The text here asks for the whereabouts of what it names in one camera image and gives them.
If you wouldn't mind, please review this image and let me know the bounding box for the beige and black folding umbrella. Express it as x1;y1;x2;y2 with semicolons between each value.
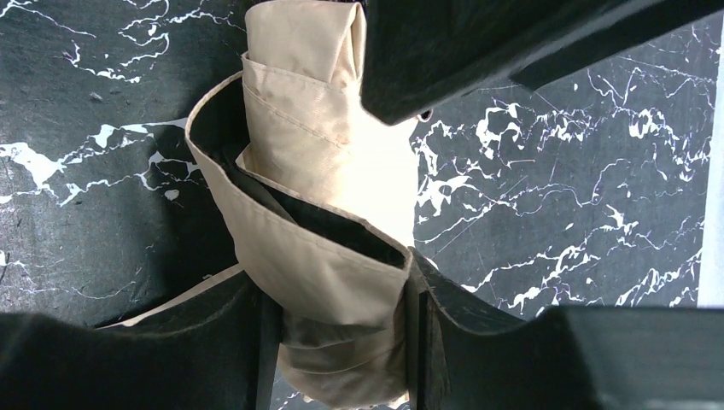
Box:
102;0;423;410

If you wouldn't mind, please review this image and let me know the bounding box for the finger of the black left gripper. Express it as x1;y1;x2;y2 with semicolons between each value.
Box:
361;0;723;125

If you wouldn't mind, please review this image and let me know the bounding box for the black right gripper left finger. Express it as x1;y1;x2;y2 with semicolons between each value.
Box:
1;273;281;409

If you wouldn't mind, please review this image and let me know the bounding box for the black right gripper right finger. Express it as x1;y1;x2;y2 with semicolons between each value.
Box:
406;254;723;409

